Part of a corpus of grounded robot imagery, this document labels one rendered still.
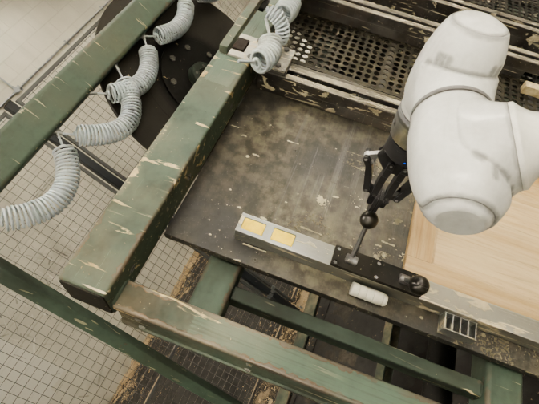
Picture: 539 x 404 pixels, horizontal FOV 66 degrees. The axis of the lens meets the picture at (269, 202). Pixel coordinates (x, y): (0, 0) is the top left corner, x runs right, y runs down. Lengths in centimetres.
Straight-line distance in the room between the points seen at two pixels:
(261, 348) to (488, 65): 59
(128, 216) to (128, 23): 89
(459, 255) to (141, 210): 73
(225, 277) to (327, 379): 31
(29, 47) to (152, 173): 515
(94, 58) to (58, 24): 478
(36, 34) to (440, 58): 575
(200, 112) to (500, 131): 72
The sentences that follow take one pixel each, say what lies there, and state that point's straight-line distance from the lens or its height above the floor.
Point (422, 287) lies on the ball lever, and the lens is 83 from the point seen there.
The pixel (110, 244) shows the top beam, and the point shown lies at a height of 187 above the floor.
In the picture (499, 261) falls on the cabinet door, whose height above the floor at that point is 118.
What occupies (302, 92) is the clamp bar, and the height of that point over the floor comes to 167.
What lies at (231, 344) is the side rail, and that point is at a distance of 82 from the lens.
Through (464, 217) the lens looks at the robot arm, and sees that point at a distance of 49.
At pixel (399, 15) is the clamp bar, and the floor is 153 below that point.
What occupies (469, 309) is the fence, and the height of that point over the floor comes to 125.
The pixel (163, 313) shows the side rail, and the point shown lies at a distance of 84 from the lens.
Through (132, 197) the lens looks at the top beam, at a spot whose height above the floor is 189.
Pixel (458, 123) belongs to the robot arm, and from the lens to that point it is 51.
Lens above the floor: 203
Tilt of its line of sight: 24 degrees down
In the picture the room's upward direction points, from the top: 50 degrees counter-clockwise
